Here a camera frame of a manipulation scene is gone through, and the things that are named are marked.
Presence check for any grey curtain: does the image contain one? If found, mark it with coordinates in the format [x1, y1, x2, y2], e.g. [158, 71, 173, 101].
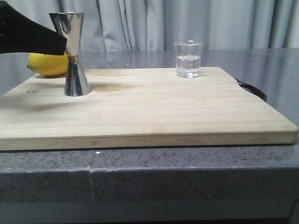
[9, 0, 299, 51]

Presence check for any wooden cutting board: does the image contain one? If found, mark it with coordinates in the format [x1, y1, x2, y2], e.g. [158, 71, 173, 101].
[0, 67, 299, 150]

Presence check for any black cutting board handle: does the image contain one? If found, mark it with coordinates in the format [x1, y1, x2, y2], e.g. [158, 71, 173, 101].
[236, 79, 267, 102]

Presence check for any yellow lemon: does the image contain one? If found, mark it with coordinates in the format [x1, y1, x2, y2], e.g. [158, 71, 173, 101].
[27, 53, 68, 76]

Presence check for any steel double jigger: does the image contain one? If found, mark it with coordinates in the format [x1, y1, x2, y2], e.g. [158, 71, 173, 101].
[49, 12, 91, 97]

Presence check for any glass measuring beaker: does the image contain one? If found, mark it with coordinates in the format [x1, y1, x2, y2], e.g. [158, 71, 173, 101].
[173, 40, 203, 78]

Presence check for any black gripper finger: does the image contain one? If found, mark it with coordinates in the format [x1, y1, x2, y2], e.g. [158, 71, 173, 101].
[0, 0, 67, 56]

